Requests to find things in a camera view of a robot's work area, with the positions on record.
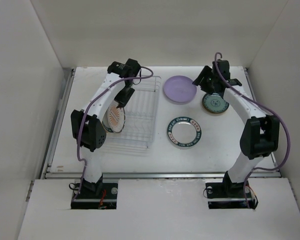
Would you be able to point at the aluminium table edge rail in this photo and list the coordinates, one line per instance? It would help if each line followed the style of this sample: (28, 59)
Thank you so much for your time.
(211, 157)

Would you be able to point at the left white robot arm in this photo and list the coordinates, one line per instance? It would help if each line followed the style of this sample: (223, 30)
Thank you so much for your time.
(86, 124)

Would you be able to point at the blue floral green plate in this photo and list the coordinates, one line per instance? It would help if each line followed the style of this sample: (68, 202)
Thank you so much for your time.
(214, 103)

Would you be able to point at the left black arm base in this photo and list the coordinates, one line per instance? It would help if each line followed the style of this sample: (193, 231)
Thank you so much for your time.
(94, 196)

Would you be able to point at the lavender purple plate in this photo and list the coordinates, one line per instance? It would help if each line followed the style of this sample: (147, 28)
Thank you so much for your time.
(180, 89)

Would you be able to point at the white plate green text rim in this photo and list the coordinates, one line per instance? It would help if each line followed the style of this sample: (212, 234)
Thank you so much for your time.
(184, 132)

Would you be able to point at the white plate orange sunburst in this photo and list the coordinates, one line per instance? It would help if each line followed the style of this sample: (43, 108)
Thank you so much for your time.
(116, 117)

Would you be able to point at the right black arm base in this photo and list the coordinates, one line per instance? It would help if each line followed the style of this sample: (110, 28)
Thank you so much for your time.
(220, 198)

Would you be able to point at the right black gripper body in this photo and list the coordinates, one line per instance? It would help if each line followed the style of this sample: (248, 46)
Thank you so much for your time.
(207, 83)

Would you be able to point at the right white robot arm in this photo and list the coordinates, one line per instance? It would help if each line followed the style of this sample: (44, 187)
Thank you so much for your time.
(260, 136)

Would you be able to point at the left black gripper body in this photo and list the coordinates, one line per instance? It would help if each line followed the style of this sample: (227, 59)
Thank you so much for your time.
(123, 97)

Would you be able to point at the clear wire dish rack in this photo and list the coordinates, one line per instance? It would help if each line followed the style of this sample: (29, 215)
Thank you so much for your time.
(139, 130)

